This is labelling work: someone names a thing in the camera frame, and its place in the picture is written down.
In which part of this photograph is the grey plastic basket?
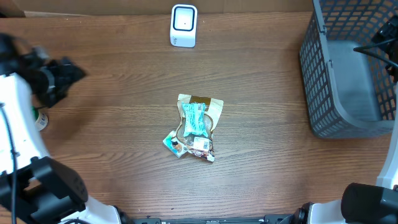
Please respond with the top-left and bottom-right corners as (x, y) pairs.
(299, 1), (397, 139)

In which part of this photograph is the brown snack packet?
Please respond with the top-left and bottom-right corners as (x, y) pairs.
(176, 94), (224, 145)

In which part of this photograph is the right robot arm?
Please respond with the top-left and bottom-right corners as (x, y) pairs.
(284, 15), (397, 223)

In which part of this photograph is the teal tissue pack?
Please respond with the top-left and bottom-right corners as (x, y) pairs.
(163, 131), (188, 158)

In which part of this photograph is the teal snack bar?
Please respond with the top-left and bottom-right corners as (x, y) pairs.
(182, 103), (208, 138)

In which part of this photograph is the green lid jar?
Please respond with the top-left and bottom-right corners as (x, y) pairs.
(32, 107), (49, 131)

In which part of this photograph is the white barcode scanner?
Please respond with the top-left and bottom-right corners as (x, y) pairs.
(170, 4), (198, 48)

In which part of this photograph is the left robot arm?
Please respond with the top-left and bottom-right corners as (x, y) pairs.
(1, 34), (130, 223)

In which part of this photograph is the white barcode snack packet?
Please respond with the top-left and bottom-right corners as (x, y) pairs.
(187, 136), (215, 162)

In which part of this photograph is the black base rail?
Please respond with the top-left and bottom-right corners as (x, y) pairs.
(129, 214), (293, 224)

